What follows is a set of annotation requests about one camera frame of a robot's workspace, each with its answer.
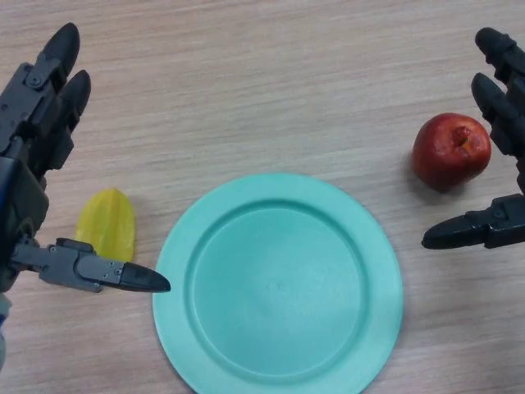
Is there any green round plate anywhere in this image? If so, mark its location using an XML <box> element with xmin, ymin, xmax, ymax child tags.
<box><xmin>152</xmin><ymin>172</ymin><xmax>404</xmax><ymax>394</ymax></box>

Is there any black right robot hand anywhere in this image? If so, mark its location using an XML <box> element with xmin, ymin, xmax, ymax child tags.
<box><xmin>421</xmin><ymin>27</ymin><xmax>525</xmax><ymax>250</ymax></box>

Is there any red apple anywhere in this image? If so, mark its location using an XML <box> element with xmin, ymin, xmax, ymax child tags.
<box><xmin>411</xmin><ymin>112</ymin><xmax>492</xmax><ymax>194</ymax></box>

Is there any yellow starfruit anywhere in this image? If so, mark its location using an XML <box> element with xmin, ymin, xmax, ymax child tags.
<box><xmin>75</xmin><ymin>187</ymin><xmax>137</xmax><ymax>263</ymax></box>

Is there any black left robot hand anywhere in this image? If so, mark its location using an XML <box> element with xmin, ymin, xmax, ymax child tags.
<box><xmin>0</xmin><ymin>22</ymin><xmax>171</xmax><ymax>305</ymax></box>

